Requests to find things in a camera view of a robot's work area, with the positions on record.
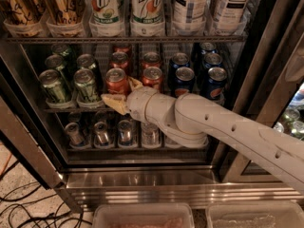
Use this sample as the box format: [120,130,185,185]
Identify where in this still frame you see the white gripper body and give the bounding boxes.
[126,86,178,131]

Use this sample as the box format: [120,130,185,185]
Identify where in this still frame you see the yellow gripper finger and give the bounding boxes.
[127,77,143,91]
[102,94,129,115]

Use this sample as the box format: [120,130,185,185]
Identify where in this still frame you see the coke can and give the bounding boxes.
[105,68,130,95]
[142,51,162,68]
[109,51,129,74]
[142,66,163,91]
[113,44,132,56]

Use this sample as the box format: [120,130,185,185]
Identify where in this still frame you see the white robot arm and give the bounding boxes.
[102,86,304,194]

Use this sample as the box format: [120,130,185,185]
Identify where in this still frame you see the right silver slim can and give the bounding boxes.
[118,120,133,145]

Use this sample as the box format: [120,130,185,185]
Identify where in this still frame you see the silver slim can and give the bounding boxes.
[94,122,110,145]
[118,120,133,145]
[65,123,86,146]

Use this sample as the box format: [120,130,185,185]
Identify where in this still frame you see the middle silver slim can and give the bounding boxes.
[94,122,110,145]

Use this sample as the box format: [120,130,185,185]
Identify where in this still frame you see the front right green can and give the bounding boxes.
[74,68,100,103]

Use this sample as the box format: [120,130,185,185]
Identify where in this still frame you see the green can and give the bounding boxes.
[39,69,71,104]
[77,54,102,80]
[51,44,75,61]
[45,54,70,81]
[74,68,100,103]

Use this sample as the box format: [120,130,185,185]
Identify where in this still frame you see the front left pepsi can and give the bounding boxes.
[171,66,195,98]

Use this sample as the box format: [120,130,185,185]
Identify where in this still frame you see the pepsi can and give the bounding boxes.
[191,42,218,61]
[199,52,222,79]
[168,52,190,80]
[171,66,195,98]
[199,66,227,100]

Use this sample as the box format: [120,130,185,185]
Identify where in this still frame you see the left silver slim can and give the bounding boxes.
[65,123,86,146]

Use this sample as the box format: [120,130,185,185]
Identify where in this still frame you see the front left green can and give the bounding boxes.
[39,69,71,104]

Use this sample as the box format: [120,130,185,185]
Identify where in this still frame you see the front right pepsi can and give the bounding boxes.
[199,66,227,100]

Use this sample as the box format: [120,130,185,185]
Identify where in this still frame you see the rear green can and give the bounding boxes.
[51,44,75,61]

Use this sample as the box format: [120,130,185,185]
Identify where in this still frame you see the rear pepsi can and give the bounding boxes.
[191,42,218,61]

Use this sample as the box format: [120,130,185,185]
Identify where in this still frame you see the open fridge door left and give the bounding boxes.
[0,55,67,190]

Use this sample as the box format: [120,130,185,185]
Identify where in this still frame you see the right lacroix can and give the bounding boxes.
[45,0,86,26]

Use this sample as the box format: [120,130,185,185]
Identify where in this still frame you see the lacroix can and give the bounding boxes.
[0,0,46,26]
[45,0,86,26]

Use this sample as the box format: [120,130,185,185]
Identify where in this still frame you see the stainless steel fridge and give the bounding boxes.
[1,0,303,212]

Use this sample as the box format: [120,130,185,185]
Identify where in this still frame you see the glass fridge door right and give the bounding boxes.
[218,0,304,183]

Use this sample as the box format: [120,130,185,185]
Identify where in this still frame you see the left lacroix can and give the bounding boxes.
[0,0,46,26]

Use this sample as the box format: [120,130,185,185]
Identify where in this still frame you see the left tea bottle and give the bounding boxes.
[173,0,206,24]

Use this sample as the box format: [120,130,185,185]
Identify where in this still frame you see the tea bottle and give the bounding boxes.
[210,0,249,24]
[173,0,206,24]

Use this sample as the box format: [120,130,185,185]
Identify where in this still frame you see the left clear plastic bin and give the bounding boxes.
[92,203,195,228]

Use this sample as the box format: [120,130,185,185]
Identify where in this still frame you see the clear plastic bin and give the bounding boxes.
[205,200,304,228]
[92,203,195,228]

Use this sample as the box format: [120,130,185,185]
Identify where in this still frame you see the right tea bottle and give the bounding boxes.
[210,0,249,24]

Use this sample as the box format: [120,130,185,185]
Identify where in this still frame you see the right clear plastic bin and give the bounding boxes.
[205,200,304,228]

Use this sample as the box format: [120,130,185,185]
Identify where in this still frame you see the middle wire shelf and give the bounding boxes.
[42,103,224,114]

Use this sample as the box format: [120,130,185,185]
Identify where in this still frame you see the wire shelf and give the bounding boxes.
[4,35,247,45]
[42,103,224,114]

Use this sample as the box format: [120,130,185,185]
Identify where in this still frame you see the top wire shelf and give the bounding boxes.
[4,35,247,45]

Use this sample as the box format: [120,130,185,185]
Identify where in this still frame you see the orange floor cable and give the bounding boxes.
[0,152,13,179]

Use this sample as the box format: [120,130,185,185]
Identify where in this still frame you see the black floor cables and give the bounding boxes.
[0,160,93,228]

